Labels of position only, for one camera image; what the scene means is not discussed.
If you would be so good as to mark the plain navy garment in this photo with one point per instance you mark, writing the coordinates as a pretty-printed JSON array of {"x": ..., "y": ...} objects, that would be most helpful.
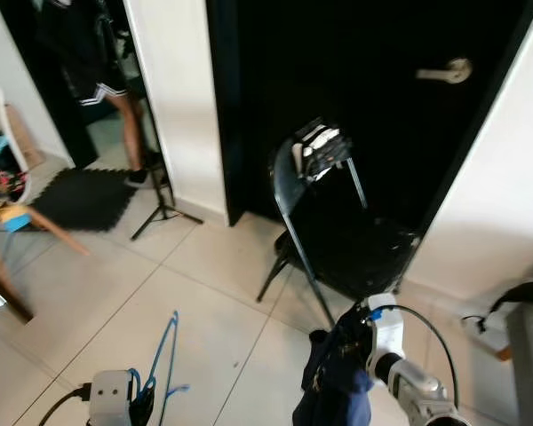
[{"x": 333, "y": 399}]

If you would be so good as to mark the blue plastic hanger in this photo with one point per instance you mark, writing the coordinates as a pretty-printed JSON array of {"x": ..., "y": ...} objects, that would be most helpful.
[{"x": 175, "y": 319}]

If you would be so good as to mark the blue tape piece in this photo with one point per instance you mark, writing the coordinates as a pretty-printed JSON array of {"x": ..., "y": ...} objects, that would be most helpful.
[{"x": 181, "y": 389}]

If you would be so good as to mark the black folding chair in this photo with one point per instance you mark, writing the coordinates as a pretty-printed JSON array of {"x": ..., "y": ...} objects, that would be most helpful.
[{"x": 355, "y": 248}]

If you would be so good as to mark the white power strip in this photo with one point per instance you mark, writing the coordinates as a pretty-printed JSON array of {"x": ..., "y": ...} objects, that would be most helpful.
[{"x": 484, "y": 330}]

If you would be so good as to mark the black white striped bundle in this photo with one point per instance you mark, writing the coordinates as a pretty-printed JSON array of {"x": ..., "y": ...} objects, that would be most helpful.
[{"x": 324, "y": 146}]

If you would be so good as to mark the black tripod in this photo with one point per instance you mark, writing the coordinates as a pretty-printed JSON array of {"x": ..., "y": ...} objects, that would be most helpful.
[{"x": 163, "y": 206}]

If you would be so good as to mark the black foam floor mat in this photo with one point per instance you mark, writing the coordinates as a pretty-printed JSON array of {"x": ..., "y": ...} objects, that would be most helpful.
[{"x": 84, "y": 200}]

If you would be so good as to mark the multicoloured item pile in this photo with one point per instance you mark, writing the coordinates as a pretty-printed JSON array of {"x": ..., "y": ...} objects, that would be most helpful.
[{"x": 4, "y": 213}]

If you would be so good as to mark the black door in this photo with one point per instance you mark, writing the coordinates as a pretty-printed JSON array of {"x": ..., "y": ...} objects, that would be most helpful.
[{"x": 355, "y": 71}]

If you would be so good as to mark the cardboard box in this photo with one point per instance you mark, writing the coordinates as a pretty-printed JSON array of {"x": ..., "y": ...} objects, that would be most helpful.
[{"x": 25, "y": 138}]

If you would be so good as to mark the person in black shorts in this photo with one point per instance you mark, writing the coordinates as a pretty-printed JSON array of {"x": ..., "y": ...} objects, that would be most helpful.
[{"x": 98, "y": 53}]

